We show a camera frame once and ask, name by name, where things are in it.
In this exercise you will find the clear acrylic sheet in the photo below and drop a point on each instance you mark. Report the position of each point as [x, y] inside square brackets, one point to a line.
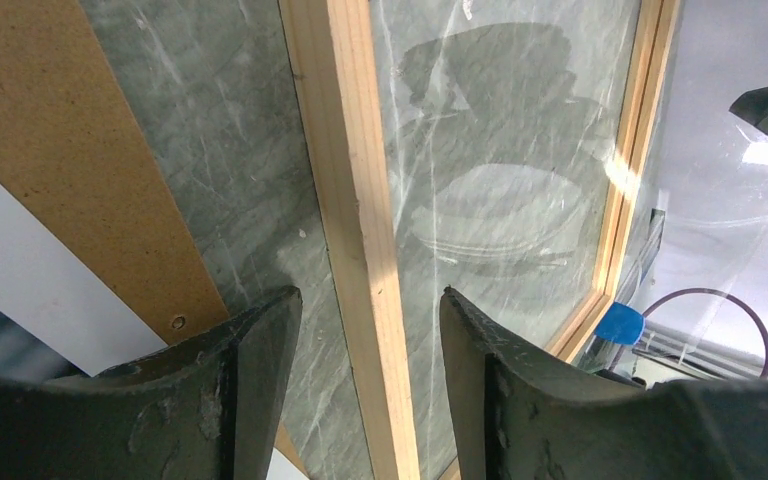
[689, 199]

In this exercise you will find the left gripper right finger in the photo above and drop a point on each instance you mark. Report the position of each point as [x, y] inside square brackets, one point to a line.
[518, 412]

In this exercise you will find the brown backing board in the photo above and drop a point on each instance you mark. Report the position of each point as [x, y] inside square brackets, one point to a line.
[72, 153]

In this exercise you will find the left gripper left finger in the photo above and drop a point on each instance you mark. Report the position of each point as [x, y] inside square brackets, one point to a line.
[205, 408]

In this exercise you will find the light wooden picture frame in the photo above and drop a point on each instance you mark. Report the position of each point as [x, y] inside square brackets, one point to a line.
[406, 416]

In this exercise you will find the small blue clip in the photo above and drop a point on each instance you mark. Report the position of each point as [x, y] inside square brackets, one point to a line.
[621, 325]

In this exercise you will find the printed photo of people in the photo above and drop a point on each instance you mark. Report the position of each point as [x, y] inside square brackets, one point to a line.
[50, 293]

